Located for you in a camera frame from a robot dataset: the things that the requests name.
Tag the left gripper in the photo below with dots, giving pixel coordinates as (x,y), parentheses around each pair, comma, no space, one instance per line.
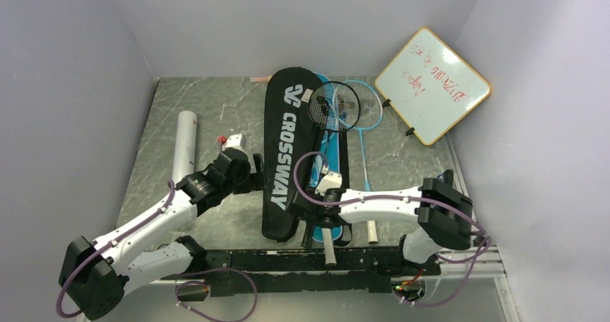
(254,181)

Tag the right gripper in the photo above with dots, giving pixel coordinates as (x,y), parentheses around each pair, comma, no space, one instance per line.
(319,191)

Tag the white shuttlecock tube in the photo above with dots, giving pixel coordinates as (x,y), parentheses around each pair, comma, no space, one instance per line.
(184,150)

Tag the black racket cover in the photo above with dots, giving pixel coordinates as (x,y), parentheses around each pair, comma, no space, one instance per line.
(288,133)

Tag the black badminton racket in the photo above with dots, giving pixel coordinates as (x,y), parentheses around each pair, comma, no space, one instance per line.
(333,107)

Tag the blue white badminton racket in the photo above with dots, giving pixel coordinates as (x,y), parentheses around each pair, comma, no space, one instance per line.
(371,114)

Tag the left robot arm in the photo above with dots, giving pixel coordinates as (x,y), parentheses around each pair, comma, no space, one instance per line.
(96,275)

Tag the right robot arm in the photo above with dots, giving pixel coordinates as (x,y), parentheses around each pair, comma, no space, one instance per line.
(443,215)

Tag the blue racket cover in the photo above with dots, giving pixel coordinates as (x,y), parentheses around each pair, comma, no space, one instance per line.
(330,147)

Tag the white dry erase board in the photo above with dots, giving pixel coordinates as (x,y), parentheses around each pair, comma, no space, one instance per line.
(431,87)

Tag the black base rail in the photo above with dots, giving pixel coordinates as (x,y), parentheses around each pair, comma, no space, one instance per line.
(373,269)

